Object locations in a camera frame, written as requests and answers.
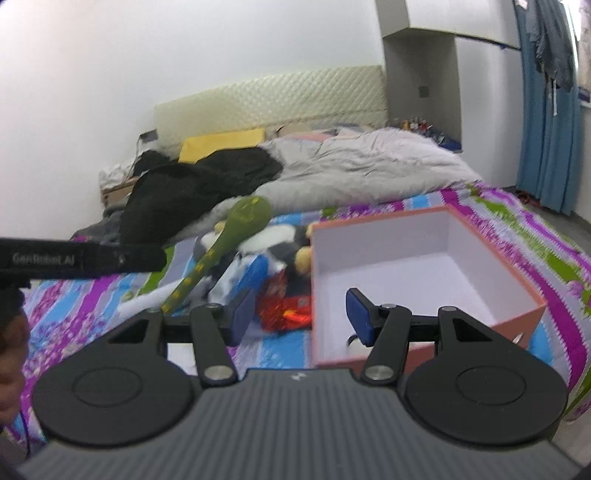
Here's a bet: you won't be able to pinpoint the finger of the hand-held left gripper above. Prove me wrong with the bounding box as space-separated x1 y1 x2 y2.
121 246 168 273

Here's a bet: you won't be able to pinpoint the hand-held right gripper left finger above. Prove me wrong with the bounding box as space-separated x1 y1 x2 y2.
107 290 257 388

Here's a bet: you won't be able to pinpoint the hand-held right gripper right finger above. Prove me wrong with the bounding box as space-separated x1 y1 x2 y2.
345 287 491 386

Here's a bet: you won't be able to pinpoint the red shiny bag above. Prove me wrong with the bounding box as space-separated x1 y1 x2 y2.
256 270 315 332

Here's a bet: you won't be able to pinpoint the orange cardboard box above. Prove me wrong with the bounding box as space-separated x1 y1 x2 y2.
308 206 548 370

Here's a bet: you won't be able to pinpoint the person's left hand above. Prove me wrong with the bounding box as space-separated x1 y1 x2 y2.
0 295 31 425

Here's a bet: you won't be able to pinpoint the small white object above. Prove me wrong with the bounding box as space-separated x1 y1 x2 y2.
346 335 370 366

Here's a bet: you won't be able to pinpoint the dark grey cloth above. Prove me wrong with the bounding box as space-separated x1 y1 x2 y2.
69 208 125 241

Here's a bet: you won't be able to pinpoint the bedside table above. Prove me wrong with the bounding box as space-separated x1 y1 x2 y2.
99 161 139 208

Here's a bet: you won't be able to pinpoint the black jacket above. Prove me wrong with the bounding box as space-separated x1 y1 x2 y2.
119 148 284 245

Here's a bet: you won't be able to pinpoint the black and white plush toy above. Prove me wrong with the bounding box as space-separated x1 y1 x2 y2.
191 222 319 282

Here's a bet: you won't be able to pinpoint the green long plush toy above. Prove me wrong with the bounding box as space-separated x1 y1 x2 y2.
161 195 274 315

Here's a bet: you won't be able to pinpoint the yellow pillow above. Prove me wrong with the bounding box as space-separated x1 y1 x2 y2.
178 128 266 163

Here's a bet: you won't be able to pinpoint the grey duvet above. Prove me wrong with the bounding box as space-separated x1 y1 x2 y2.
168 127 483 245

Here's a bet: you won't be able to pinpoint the striped floral bed sheet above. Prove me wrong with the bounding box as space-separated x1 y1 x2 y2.
0 182 591 457

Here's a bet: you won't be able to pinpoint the pink pillow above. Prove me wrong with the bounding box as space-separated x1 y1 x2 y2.
277 122 370 141

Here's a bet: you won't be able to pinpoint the blue tray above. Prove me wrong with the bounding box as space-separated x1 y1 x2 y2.
431 134 462 153

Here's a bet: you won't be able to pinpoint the row of small bottles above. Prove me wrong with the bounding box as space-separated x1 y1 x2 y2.
392 117 435 134

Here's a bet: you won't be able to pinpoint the cream quilted headboard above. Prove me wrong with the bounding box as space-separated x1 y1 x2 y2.
153 65 387 158

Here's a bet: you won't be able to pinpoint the blue curtain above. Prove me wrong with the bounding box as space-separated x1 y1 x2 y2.
513 0 585 214

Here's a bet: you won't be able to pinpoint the white wardrobe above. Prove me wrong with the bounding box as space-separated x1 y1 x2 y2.
375 0 527 188

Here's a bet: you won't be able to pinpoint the hanging grey clothes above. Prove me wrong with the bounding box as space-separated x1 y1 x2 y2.
526 0 578 93

